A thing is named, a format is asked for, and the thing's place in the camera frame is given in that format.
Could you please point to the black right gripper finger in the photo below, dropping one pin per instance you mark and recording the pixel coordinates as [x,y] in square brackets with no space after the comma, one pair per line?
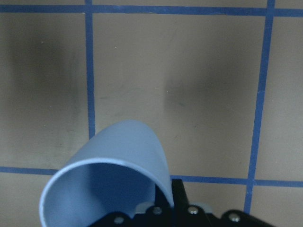
[179,195]

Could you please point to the blue cup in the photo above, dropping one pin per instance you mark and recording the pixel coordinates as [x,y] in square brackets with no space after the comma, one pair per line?
[118,169]

